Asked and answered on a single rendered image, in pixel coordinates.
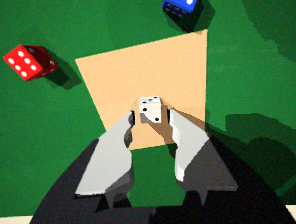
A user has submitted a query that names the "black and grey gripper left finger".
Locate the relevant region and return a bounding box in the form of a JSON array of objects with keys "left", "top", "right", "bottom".
[{"left": 29, "top": 110, "right": 135, "bottom": 224}]

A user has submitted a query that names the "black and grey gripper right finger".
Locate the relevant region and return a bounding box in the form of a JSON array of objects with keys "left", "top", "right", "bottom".
[{"left": 167, "top": 108, "right": 296, "bottom": 224}]

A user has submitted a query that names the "peach flat mat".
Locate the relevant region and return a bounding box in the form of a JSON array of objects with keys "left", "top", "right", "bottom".
[{"left": 75, "top": 29, "right": 207, "bottom": 150}]

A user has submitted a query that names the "blue die with white pips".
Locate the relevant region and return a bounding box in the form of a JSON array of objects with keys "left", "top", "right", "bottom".
[{"left": 162, "top": 0, "right": 198, "bottom": 18}]

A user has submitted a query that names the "red die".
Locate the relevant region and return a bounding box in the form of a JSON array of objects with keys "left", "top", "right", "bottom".
[{"left": 3, "top": 45, "right": 58, "bottom": 81}]

